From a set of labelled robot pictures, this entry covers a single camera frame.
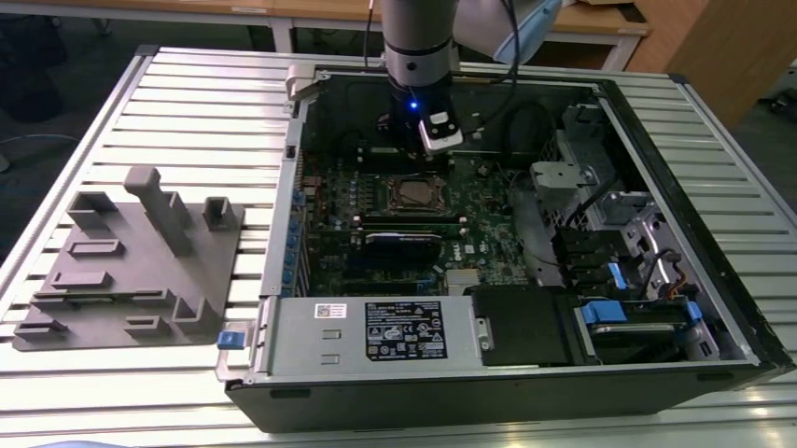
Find silver CPU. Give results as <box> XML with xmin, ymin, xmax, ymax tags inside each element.
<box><xmin>398</xmin><ymin>181</ymin><xmax>438</xmax><ymax>205</ymax></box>

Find metal socket cover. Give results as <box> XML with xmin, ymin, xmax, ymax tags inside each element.
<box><xmin>386</xmin><ymin>175</ymin><xmax>451</xmax><ymax>216</ymax></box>

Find grey case latch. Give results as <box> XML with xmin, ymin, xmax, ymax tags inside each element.
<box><xmin>285</xmin><ymin>63</ymin><xmax>321</xmax><ymax>103</ymax></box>

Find green RAM stick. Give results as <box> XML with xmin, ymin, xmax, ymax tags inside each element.
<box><xmin>359</xmin><ymin>220</ymin><xmax>467</xmax><ymax>234</ymax></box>

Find black graphics card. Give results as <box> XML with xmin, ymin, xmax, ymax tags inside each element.
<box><xmin>363</xmin><ymin>231</ymin><xmax>445</xmax><ymax>270</ymax></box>

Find green motherboard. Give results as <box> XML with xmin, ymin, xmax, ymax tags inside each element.
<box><xmin>297</xmin><ymin>151</ymin><xmax>543</xmax><ymax>298</ymax></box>

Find perforated metal drive cage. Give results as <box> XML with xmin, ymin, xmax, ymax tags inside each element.
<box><xmin>531</xmin><ymin>105</ymin><xmax>653</xmax><ymax>234</ymax></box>

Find wooden desk white legs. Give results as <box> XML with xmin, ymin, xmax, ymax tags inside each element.
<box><xmin>0</xmin><ymin>0</ymin><xmax>294</xmax><ymax>55</ymax></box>
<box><xmin>272</xmin><ymin>0</ymin><xmax>654</xmax><ymax>72</ymax></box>

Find black plastic connector block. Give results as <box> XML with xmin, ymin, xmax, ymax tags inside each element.
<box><xmin>550</xmin><ymin>227</ymin><xmax>632</xmax><ymax>287</ymax></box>

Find blue plastic tab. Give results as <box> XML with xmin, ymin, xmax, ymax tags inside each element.
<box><xmin>604</xmin><ymin>261</ymin><xmax>629</xmax><ymax>291</ymax></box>

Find grey power supply unit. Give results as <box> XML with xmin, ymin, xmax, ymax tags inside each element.
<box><xmin>248</xmin><ymin>294</ymin><xmax>487</xmax><ymax>378</ymax></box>

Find blue disk carrier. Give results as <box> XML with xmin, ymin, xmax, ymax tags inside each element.
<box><xmin>577</xmin><ymin>299</ymin><xmax>704</xmax><ymax>328</ymax></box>

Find wooden cabinet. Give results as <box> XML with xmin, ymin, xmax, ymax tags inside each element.
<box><xmin>625</xmin><ymin>0</ymin><xmax>797</xmax><ymax>130</ymax></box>

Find grey parts rack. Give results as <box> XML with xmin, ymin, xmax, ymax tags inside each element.
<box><xmin>9</xmin><ymin>166</ymin><xmax>248</xmax><ymax>352</ymax></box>

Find black hard disk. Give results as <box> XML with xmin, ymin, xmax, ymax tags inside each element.
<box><xmin>588</xmin><ymin>322</ymin><xmax>690</xmax><ymax>366</ymax></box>

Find black PC case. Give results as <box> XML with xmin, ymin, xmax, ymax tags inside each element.
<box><xmin>222</xmin><ymin>63</ymin><xmax>797</xmax><ymax>435</ymax></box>

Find thick black cable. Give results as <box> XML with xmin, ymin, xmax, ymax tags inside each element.
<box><xmin>505</xmin><ymin>101</ymin><xmax>560</xmax><ymax>159</ymax></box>

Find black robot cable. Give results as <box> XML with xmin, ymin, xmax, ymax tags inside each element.
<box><xmin>473</xmin><ymin>0</ymin><xmax>525</xmax><ymax>127</ymax></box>

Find silver metal bracket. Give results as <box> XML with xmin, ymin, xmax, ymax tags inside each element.
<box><xmin>529</xmin><ymin>161</ymin><xmax>594</xmax><ymax>203</ymax></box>

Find thin black cable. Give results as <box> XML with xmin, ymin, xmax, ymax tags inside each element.
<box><xmin>564</xmin><ymin>179</ymin><xmax>620</xmax><ymax>231</ymax></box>

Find coloured wire bundle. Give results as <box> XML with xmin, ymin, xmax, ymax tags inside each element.
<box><xmin>658</xmin><ymin>273</ymin><xmax>697</xmax><ymax>301</ymax></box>

